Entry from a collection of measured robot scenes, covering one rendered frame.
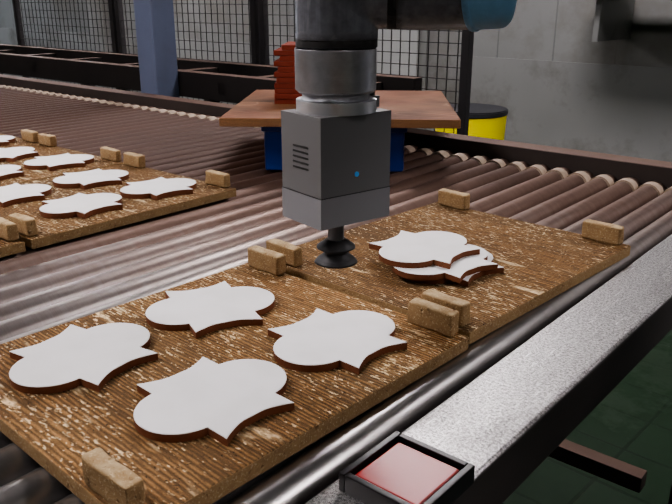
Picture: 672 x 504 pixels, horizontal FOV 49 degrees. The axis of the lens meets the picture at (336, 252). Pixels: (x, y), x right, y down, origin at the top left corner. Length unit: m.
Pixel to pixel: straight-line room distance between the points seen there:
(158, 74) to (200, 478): 2.26
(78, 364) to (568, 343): 0.52
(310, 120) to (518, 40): 4.44
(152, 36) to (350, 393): 2.18
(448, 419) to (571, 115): 4.29
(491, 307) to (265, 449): 0.37
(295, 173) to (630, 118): 4.14
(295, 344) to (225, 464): 0.20
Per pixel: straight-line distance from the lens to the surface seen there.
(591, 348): 0.85
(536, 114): 5.02
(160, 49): 2.75
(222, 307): 0.84
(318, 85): 0.66
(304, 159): 0.68
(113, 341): 0.79
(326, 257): 0.73
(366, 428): 0.66
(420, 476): 0.59
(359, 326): 0.79
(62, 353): 0.78
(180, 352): 0.77
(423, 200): 1.39
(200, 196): 1.36
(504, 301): 0.89
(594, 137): 4.86
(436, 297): 0.82
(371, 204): 0.71
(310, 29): 0.66
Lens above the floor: 1.28
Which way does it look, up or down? 19 degrees down
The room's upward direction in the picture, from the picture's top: straight up
